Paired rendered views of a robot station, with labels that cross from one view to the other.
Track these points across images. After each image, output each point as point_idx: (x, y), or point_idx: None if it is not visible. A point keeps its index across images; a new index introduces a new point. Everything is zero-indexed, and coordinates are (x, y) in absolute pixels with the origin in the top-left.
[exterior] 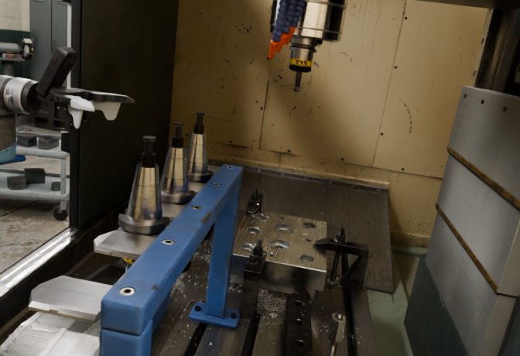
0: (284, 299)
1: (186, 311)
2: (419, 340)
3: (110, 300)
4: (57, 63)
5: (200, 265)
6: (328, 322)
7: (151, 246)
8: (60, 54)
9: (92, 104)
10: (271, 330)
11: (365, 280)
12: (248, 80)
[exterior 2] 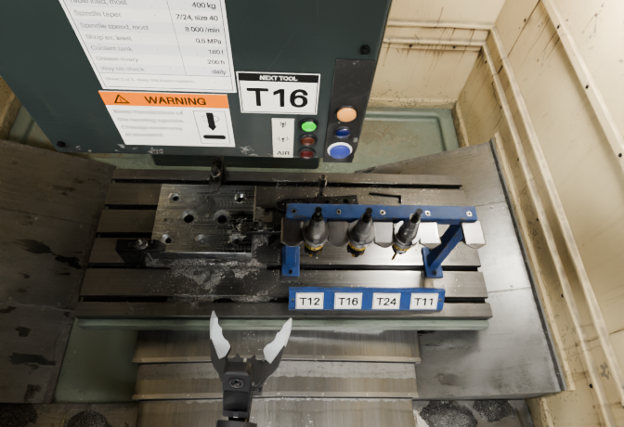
0: (255, 221)
1: (290, 280)
2: (200, 157)
3: (476, 216)
4: (252, 377)
5: (226, 289)
6: (273, 195)
7: (435, 217)
8: (252, 370)
9: (287, 320)
10: None
11: (101, 185)
12: None
